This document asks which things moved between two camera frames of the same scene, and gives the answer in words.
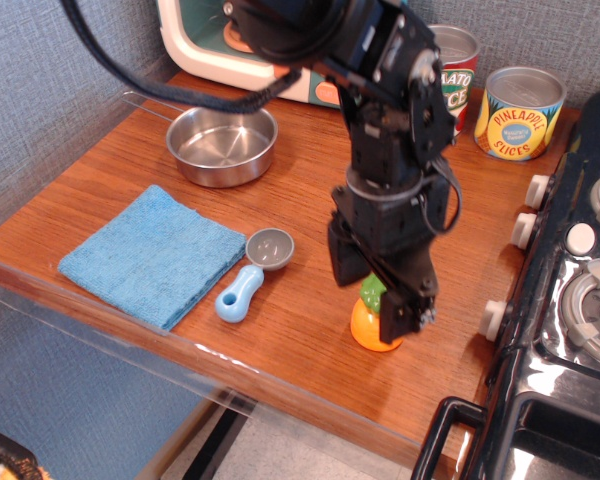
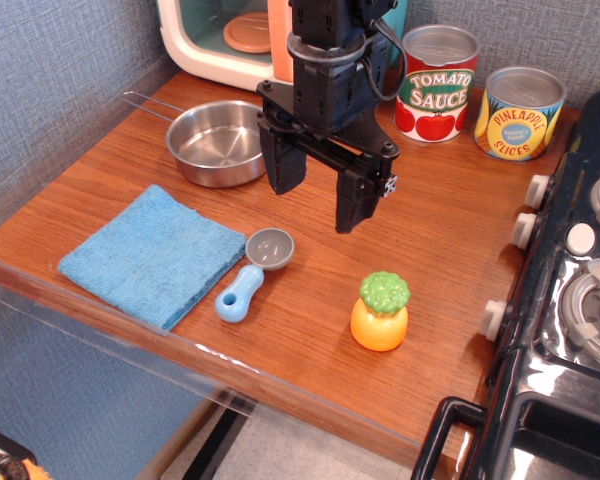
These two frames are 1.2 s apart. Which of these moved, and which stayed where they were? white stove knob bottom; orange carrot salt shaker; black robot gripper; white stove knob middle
Moved: black robot gripper
Stayed: white stove knob middle; white stove knob bottom; orange carrot salt shaker
